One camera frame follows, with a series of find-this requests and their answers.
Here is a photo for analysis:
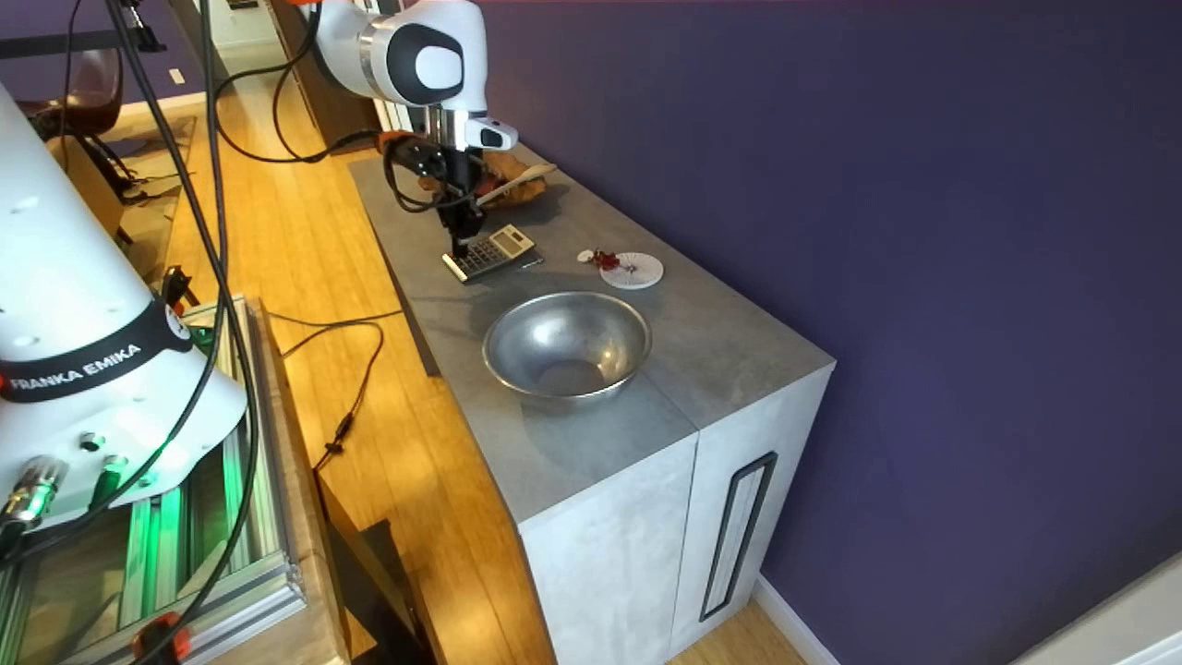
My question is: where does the light wooden spoon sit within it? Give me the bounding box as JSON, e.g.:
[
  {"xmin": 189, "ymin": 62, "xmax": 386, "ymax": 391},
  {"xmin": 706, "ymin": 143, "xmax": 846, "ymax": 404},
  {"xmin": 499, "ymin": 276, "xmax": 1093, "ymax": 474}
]
[{"xmin": 473, "ymin": 162, "xmax": 563, "ymax": 212}]

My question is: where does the black cable on floor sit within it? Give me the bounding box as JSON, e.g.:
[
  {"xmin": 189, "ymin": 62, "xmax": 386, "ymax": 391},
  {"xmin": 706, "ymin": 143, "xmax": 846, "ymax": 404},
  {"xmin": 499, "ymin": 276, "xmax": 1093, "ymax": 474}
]
[{"xmin": 261, "ymin": 302, "xmax": 409, "ymax": 482}]

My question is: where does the grey concrete-look cabinet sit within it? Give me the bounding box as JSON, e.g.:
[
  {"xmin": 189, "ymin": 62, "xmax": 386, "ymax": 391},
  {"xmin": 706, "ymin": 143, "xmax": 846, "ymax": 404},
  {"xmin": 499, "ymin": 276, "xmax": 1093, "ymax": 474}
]
[{"xmin": 349, "ymin": 143, "xmax": 844, "ymax": 665}]

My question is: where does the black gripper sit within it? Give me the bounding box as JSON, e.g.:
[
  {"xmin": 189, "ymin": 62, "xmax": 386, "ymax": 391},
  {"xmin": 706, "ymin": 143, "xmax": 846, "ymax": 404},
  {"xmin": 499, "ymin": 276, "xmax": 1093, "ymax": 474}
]
[{"xmin": 423, "ymin": 133, "xmax": 489, "ymax": 261}]

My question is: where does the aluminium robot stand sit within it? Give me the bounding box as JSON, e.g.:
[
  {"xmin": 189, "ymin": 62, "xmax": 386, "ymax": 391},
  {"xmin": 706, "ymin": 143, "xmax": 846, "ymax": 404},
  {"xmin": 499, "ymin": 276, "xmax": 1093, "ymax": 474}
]
[{"xmin": 0, "ymin": 292, "xmax": 317, "ymax": 665}]

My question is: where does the black cable bundle at base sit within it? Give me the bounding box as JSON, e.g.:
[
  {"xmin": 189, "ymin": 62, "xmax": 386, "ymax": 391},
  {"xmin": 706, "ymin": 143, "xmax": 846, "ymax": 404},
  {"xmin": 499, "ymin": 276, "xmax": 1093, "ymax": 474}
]
[{"xmin": 99, "ymin": 0, "xmax": 270, "ymax": 665}]

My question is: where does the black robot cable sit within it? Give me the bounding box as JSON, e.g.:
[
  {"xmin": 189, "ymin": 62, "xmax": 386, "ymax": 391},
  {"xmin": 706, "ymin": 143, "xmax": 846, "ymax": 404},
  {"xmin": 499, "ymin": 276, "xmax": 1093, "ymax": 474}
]
[{"xmin": 380, "ymin": 127, "xmax": 457, "ymax": 222}]

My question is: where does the black looping cable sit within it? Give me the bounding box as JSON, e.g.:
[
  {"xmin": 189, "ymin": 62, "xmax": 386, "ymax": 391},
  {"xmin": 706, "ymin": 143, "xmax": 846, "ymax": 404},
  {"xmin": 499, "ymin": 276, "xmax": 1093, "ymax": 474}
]
[{"xmin": 199, "ymin": 18, "xmax": 377, "ymax": 169}]

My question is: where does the grey desk calculator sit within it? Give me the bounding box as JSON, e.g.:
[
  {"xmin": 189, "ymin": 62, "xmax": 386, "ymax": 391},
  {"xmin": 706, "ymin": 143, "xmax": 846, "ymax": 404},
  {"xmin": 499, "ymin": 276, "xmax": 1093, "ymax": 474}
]
[{"xmin": 435, "ymin": 222, "xmax": 540, "ymax": 290}]

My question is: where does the round metal bowl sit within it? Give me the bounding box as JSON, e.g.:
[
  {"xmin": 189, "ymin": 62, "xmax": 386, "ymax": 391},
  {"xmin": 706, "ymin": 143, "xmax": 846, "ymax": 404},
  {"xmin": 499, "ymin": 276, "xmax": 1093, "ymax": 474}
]
[{"xmin": 476, "ymin": 290, "xmax": 653, "ymax": 408}]

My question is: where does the dark red chair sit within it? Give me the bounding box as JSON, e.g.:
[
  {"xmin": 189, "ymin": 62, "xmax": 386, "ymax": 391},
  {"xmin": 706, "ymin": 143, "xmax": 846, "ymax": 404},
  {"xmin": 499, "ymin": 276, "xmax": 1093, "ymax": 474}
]
[{"xmin": 18, "ymin": 45, "xmax": 131, "ymax": 190}]

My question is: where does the white round fan-pattern disc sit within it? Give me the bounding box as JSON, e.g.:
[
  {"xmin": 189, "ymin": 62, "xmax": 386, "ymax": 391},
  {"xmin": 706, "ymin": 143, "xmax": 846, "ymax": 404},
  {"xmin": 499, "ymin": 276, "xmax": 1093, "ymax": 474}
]
[{"xmin": 598, "ymin": 248, "xmax": 670, "ymax": 297}]

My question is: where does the black cabinet door handle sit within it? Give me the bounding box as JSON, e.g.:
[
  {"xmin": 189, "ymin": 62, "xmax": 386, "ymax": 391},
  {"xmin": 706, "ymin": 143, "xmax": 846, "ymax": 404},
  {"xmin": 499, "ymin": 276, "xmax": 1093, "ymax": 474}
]
[{"xmin": 695, "ymin": 447, "xmax": 782, "ymax": 627}]

